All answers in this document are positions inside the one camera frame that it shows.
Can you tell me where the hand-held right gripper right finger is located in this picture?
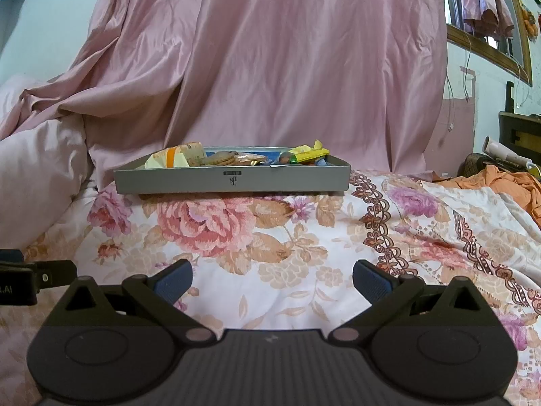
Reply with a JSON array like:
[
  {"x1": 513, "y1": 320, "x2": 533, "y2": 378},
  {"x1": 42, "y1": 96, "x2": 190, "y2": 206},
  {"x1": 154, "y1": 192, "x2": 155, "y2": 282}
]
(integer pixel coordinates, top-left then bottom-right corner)
[{"x1": 330, "y1": 259, "x2": 499, "y2": 343}]

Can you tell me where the pale yellow orange-striped packet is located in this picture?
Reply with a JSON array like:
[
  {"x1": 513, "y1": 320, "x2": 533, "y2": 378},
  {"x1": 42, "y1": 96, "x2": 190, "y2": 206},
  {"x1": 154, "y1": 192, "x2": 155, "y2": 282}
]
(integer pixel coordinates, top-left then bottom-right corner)
[{"x1": 144, "y1": 141, "x2": 208, "y2": 169}]

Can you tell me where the pink sheet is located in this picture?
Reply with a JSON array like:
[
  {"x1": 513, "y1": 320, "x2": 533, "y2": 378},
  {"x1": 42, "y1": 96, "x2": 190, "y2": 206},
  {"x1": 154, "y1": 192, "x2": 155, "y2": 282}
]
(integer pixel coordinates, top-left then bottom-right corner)
[{"x1": 0, "y1": 0, "x2": 449, "y2": 178}]

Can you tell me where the brown round cookies packet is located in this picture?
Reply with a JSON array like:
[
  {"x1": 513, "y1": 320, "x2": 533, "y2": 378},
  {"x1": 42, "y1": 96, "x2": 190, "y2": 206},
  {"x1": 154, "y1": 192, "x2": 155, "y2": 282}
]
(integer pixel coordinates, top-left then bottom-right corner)
[{"x1": 206, "y1": 150, "x2": 238, "y2": 167}]

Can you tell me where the orange hanging ornament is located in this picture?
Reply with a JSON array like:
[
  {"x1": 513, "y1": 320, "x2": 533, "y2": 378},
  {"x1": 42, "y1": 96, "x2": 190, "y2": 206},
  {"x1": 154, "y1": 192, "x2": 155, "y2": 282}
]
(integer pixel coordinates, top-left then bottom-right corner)
[{"x1": 521, "y1": 4, "x2": 541, "y2": 39}]

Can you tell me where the yellow-green biscuit packet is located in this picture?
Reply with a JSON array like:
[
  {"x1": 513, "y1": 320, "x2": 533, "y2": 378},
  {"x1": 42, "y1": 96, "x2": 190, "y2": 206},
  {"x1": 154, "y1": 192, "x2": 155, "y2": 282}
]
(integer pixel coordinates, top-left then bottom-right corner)
[{"x1": 291, "y1": 148, "x2": 330, "y2": 165}]

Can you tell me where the pink window curtain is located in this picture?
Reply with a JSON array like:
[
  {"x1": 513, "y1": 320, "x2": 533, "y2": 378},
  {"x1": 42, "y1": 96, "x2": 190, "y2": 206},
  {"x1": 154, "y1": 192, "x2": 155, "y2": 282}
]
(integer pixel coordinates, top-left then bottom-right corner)
[{"x1": 461, "y1": 0, "x2": 515, "y2": 37}]

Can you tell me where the floral blanket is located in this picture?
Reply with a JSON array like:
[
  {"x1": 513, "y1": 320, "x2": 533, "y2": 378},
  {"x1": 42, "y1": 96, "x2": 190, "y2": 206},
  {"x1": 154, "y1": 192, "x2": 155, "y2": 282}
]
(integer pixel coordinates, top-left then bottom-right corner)
[{"x1": 0, "y1": 169, "x2": 541, "y2": 406}]

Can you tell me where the yellow snack bag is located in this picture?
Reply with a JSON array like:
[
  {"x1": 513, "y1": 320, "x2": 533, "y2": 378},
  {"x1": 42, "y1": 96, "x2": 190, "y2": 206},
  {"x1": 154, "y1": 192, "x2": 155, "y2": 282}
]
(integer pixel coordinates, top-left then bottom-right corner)
[{"x1": 288, "y1": 139, "x2": 325, "y2": 156}]

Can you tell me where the grey tray box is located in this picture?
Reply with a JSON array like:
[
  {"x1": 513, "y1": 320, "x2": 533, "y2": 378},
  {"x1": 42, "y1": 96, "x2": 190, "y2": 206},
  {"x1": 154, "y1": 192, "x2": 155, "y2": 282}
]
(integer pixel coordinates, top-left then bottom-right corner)
[{"x1": 113, "y1": 146, "x2": 351, "y2": 195}]

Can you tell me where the wooden window frame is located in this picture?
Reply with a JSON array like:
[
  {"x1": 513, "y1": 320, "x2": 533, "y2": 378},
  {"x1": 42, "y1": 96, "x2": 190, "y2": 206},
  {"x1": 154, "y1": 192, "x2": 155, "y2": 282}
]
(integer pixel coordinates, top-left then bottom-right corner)
[{"x1": 440, "y1": 0, "x2": 534, "y2": 86}]

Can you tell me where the pale pink pillow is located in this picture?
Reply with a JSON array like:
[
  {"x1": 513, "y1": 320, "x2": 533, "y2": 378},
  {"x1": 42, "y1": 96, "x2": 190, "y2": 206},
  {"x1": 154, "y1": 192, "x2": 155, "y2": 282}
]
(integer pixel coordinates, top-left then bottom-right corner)
[{"x1": 0, "y1": 74, "x2": 100, "y2": 250}]

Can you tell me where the white tube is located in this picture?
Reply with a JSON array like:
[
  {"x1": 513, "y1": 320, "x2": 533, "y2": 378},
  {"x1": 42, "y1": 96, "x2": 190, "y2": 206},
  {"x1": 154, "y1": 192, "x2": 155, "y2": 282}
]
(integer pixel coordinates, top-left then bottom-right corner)
[{"x1": 483, "y1": 136, "x2": 534, "y2": 169}]

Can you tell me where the orange cloth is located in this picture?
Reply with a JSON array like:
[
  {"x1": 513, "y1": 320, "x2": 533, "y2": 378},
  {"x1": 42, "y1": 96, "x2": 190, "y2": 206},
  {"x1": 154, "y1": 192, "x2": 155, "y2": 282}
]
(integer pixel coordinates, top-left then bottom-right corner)
[{"x1": 440, "y1": 164, "x2": 541, "y2": 225}]

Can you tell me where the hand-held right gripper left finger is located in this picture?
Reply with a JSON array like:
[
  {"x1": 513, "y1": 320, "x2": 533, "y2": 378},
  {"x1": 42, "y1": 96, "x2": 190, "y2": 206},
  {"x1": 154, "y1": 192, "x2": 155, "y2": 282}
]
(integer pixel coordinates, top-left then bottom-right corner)
[{"x1": 44, "y1": 259, "x2": 216, "y2": 343}]

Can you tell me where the dark wooden cabinet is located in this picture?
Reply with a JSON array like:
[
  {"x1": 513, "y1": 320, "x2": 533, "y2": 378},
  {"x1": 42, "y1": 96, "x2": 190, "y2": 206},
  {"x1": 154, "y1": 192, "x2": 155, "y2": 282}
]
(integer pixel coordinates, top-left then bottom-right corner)
[{"x1": 498, "y1": 81, "x2": 541, "y2": 165}]

